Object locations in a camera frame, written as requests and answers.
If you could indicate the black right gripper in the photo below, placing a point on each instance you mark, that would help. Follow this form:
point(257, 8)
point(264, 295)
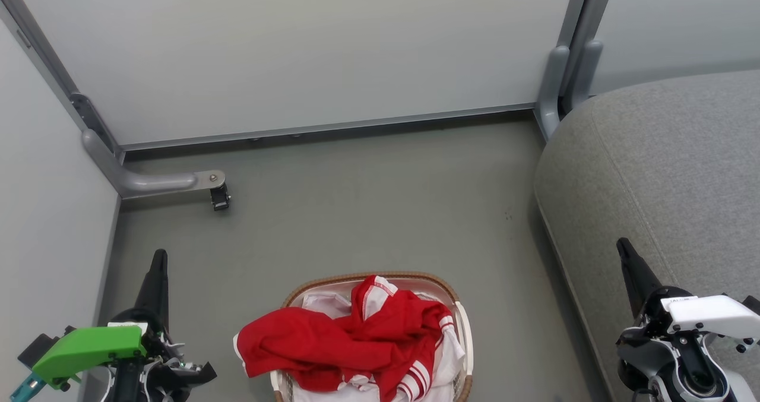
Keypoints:
point(659, 307)

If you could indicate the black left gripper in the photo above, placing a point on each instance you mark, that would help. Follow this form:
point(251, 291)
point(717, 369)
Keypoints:
point(163, 348)

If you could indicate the red garment with white stripes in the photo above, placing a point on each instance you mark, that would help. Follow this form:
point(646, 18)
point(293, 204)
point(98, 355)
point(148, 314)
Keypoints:
point(350, 345)

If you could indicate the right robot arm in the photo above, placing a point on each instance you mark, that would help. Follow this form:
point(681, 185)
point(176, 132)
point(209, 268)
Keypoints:
point(683, 372)

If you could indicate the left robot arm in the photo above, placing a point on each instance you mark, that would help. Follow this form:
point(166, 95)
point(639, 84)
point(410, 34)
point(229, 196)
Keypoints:
point(127, 387)

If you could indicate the grey fabric sofa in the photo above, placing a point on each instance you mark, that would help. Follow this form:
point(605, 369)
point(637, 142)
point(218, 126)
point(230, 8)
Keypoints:
point(671, 176)

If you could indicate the grey partition foot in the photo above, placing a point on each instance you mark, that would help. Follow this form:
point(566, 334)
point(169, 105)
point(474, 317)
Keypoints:
point(148, 181)

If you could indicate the black caster wheel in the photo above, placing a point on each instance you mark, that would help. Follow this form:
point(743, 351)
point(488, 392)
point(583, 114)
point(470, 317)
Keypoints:
point(220, 198)

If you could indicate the white wicker-rimmed laundry basket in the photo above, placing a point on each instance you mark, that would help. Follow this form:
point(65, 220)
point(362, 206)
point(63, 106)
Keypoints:
point(466, 342)

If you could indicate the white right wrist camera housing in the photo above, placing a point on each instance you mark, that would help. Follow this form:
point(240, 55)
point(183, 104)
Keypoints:
point(712, 316)

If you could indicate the green left wrist camera housing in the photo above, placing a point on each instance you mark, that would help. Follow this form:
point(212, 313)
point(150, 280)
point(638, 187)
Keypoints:
point(89, 348)

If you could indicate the grey partition double post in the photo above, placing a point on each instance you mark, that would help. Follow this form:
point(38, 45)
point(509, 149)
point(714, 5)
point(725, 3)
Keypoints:
point(573, 63)

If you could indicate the grey partition bottom rail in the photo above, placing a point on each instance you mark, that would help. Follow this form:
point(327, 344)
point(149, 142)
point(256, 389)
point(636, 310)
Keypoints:
point(326, 127)

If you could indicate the grey partition corner post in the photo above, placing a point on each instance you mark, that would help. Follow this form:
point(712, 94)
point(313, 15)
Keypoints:
point(41, 51)

